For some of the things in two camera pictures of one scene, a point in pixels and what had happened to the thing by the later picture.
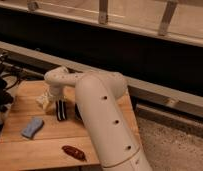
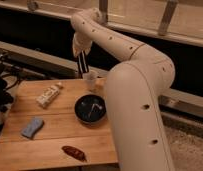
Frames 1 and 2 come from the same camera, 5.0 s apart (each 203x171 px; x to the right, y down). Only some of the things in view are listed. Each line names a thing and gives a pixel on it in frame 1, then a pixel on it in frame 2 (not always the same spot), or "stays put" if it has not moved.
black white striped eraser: x=61 y=110 → x=83 y=63
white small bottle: x=44 y=100 stays put
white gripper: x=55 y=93 → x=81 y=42
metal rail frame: x=184 y=21 stays put
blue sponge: x=33 y=127 stays put
